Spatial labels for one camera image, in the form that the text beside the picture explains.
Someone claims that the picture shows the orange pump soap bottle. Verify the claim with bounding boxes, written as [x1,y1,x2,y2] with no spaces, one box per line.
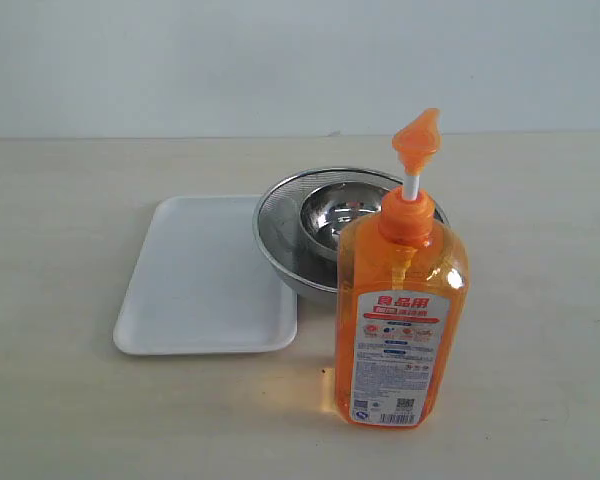
[334,108,470,429]

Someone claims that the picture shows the large steel mesh strainer bowl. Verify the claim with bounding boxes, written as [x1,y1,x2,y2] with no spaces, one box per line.
[252,166,450,306]

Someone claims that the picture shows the small stainless steel bowl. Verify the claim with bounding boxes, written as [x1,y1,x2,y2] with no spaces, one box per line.
[300,181,388,262]

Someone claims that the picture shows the white rectangular plastic tray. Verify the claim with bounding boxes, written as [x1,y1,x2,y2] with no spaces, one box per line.
[113,195,297,356]

